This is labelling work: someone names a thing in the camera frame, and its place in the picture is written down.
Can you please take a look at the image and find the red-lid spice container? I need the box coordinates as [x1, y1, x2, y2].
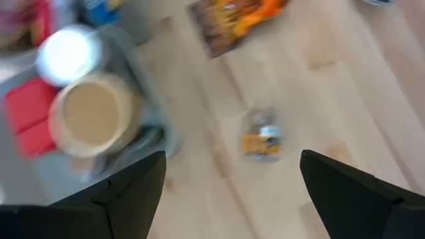
[3, 78, 60, 159]

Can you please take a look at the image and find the white-lid spice jar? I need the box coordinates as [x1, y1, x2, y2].
[35, 25, 104, 87]

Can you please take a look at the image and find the orange brown snack packet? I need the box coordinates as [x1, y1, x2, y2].
[187, 0, 290, 60]

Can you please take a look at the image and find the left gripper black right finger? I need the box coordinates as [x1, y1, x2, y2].
[299, 149, 425, 239]

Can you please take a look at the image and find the red ramen packet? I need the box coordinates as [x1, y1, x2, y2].
[0, 0, 54, 56]

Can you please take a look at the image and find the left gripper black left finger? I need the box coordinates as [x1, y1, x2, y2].
[0, 151, 167, 239]

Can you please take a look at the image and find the gold-lid nori furikake jar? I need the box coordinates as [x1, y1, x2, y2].
[48, 72, 144, 159]

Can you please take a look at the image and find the blue yellow snack bag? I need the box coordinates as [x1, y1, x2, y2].
[78, 0, 124, 27]

